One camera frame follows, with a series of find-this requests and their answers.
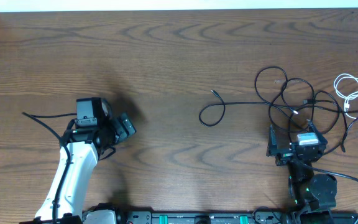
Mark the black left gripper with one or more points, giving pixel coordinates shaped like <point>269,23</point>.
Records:
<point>122,133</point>

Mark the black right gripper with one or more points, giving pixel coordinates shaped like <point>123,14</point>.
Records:
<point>283,157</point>

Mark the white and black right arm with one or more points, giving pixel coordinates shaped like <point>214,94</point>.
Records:
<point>314,194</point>

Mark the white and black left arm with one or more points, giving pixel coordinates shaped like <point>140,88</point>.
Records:
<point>84,143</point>

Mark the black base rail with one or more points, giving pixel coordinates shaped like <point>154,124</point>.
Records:
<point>197,217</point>

